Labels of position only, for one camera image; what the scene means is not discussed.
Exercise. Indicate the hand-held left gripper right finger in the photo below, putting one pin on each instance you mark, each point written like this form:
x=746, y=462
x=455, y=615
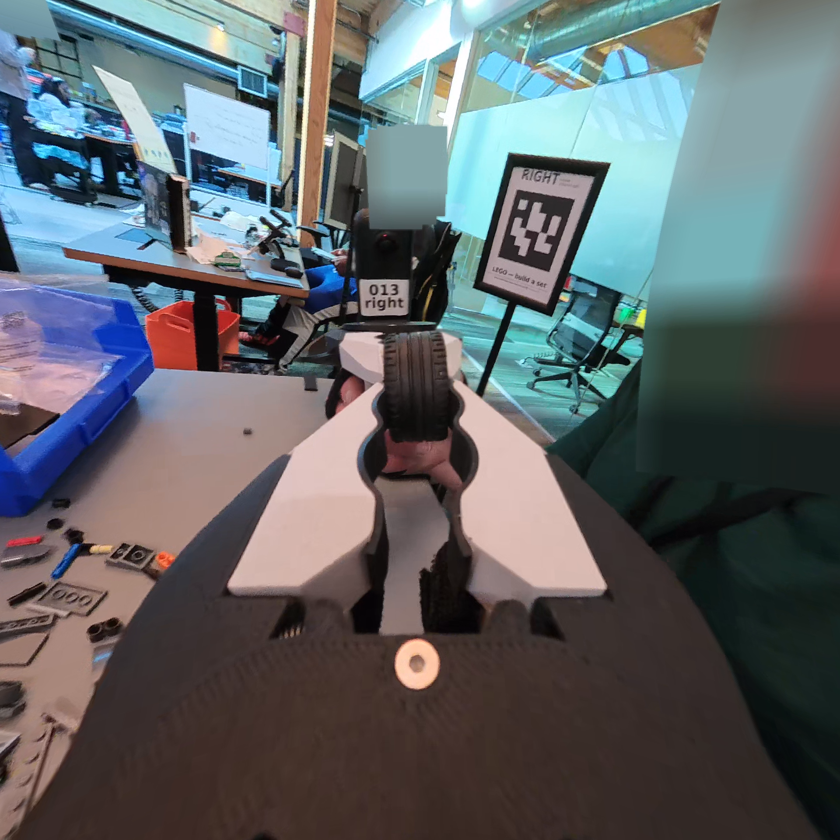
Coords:
x=531, y=525

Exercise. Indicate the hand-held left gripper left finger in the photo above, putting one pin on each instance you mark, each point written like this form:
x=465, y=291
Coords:
x=308, y=525

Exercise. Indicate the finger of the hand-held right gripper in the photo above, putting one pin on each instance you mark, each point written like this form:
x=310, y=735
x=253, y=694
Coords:
x=454, y=354
x=361, y=354

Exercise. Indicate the black rubber toy tire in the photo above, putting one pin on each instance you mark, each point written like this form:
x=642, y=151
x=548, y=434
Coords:
x=417, y=387

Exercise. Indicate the person's right hand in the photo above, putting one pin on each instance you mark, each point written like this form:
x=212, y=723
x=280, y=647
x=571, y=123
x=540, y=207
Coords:
x=420, y=459

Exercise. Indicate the black metal leg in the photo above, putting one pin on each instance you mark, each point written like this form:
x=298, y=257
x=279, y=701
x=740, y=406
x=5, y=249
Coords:
x=495, y=348

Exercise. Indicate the black computer monitor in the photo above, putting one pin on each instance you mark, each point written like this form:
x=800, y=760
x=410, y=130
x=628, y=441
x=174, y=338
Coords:
x=344, y=184

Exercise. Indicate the grey mesh office chair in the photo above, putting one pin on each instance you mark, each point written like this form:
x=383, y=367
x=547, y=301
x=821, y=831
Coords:
x=577, y=341

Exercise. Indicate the black framed marker sign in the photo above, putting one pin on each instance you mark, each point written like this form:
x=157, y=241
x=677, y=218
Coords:
x=538, y=229

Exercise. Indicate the wooden pillar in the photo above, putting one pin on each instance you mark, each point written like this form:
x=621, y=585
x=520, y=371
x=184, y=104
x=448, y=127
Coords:
x=315, y=111

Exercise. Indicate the orange plastic crate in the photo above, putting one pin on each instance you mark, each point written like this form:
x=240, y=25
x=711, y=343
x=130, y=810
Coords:
x=190, y=334

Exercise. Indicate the small assembly with orange connector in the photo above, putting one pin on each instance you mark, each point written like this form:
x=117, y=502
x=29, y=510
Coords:
x=134, y=556

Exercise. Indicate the wooden office desk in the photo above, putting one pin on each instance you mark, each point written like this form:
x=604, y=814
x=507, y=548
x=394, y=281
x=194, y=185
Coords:
x=184, y=262

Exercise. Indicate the white whiteboard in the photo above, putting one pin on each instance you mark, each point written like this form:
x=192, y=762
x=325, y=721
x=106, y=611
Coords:
x=226, y=124

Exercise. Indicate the dark upright box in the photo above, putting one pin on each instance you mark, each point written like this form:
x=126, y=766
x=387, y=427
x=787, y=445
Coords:
x=164, y=210

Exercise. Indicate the black double connector brick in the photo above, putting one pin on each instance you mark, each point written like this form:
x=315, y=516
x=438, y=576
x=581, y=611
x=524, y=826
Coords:
x=105, y=630

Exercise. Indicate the blue plastic bin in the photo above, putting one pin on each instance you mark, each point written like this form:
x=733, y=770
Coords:
x=105, y=394

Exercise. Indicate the blue pin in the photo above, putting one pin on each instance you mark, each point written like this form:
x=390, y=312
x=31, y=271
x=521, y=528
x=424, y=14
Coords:
x=65, y=561

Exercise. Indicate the grey plate with round holes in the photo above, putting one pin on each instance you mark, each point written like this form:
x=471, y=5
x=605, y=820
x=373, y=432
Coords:
x=69, y=598

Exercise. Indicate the grey brick with red pin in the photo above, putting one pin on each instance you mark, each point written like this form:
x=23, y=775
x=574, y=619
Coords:
x=26, y=556

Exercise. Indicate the cardboard easel board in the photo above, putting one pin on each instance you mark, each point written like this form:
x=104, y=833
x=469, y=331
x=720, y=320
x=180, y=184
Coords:
x=134, y=118

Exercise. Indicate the pile of grey toy bricks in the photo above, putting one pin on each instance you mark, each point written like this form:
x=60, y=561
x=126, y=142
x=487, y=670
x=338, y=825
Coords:
x=26, y=627

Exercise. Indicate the clear plastic bags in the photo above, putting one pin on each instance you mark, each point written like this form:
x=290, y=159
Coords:
x=39, y=354

